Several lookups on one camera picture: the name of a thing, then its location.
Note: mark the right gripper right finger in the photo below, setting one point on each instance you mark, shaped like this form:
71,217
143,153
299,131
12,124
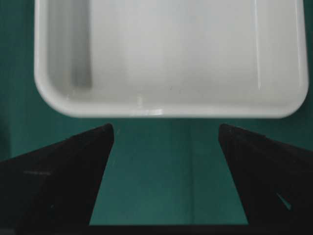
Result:
274,180

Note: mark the white plastic tray case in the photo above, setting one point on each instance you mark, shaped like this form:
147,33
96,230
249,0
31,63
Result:
171,58

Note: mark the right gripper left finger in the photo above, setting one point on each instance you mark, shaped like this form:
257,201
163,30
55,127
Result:
54,188

